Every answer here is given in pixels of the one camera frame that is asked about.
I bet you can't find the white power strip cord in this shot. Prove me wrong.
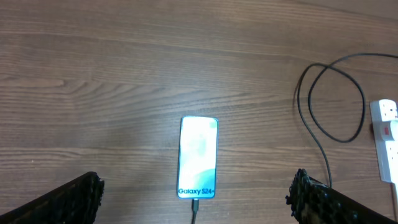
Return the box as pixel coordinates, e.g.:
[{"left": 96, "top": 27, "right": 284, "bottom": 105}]
[{"left": 392, "top": 182, "right": 398, "bottom": 218}]

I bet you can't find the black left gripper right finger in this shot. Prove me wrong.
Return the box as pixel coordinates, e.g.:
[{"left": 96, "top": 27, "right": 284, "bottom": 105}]
[{"left": 285, "top": 169, "right": 397, "bottom": 224}]

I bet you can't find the white power strip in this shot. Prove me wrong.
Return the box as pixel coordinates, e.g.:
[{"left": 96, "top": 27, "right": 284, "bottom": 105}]
[{"left": 370, "top": 99, "right": 397, "bottom": 184}]

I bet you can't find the black charger cable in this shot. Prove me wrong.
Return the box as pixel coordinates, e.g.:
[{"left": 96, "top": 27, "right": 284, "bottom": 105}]
[{"left": 190, "top": 52, "right": 398, "bottom": 224}]

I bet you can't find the black smartphone with blue screen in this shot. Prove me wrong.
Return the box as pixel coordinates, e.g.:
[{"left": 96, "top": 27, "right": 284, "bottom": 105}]
[{"left": 177, "top": 116, "right": 219, "bottom": 199}]

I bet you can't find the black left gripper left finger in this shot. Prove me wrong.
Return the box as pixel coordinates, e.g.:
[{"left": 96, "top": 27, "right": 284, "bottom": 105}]
[{"left": 1, "top": 172, "right": 104, "bottom": 224}]

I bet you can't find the white charger plug adapter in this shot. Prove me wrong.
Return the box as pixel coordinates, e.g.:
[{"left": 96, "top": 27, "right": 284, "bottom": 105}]
[{"left": 377, "top": 120, "right": 398, "bottom": 141}]

